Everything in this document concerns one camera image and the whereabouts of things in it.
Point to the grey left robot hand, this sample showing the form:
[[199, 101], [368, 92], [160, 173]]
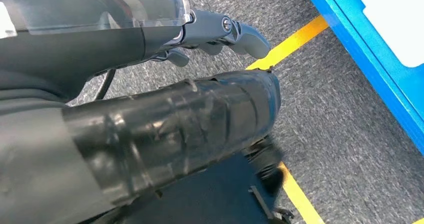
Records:
[[82, 50]]

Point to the blue metal shelf rack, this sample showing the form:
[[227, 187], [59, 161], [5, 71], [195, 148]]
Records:
[[364, 40]]

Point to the black robot foot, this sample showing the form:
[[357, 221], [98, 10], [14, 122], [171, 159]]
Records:
[[205, 196]]

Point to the yellow floor tape square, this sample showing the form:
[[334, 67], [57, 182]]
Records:
[[291, 43]]

